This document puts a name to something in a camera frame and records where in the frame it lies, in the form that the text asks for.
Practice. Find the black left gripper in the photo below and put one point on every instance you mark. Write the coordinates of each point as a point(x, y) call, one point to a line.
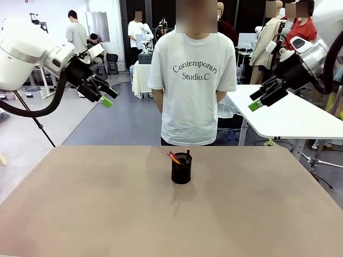
point(79, 72)

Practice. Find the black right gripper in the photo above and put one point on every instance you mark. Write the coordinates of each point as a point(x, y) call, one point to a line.
point(293, 72)

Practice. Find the dark red pen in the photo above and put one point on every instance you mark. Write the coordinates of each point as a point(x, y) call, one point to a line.
point(188, 155)

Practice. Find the yellow pencil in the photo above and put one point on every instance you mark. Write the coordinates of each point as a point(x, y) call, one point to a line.
point(177, 160)

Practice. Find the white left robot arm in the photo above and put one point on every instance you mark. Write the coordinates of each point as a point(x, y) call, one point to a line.
point(18, 61)

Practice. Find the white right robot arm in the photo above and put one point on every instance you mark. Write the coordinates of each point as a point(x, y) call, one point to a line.
point(325, 16)

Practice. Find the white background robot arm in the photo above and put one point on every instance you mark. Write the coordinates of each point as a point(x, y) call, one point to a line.
point(147, 32)

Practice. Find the pink red pen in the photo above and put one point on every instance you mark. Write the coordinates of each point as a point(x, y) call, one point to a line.
point(170, 154)

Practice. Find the maroon pen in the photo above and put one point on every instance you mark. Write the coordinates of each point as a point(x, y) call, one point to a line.
point(172, 154)

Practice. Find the black mesh pen holder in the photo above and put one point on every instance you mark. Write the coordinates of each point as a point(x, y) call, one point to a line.
point(181, 172)

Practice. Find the black stool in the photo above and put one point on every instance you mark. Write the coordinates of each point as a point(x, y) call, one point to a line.
point(112, 64)

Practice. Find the white work table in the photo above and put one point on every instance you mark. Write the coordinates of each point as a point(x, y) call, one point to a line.
point(289, 120)

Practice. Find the mannequin in beige coat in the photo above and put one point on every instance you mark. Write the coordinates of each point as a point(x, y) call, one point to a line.
point(264, 51)

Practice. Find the table with white cloth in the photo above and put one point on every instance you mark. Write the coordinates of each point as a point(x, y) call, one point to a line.
point(142, 77)

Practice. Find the seated person in black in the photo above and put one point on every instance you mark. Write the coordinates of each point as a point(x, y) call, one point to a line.
point(93, 40)

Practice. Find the black box on clothed table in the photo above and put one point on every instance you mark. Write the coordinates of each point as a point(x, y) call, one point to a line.
point(145, 59)

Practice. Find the man in grey top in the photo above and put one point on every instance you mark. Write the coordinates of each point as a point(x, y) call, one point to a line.
point(76, 34)

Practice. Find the man in plain white T-shirt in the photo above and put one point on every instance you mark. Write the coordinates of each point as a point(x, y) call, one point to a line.
point(134, 34)

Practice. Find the black tripod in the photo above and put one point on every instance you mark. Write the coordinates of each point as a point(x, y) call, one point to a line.
point(40, 125)

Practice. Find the woman in red shirt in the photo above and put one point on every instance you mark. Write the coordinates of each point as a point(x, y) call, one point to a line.
point(305, 26)

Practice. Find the figure in maroon top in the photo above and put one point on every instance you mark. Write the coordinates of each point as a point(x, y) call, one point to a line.
point(227, 29)

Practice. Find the person in white printed T-shirt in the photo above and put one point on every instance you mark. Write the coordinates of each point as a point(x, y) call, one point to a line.
point(191, 80)

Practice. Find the metal light stand legs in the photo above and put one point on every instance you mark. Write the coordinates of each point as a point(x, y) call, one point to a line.
point(321, 162)

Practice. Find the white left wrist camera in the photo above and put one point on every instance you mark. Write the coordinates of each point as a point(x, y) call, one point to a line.
point(93, 51)

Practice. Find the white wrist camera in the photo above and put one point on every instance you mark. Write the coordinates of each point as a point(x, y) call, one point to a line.
point(93, 51)
point(281, 52)

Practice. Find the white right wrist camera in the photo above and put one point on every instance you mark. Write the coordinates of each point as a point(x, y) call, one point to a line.
point(281, 52)

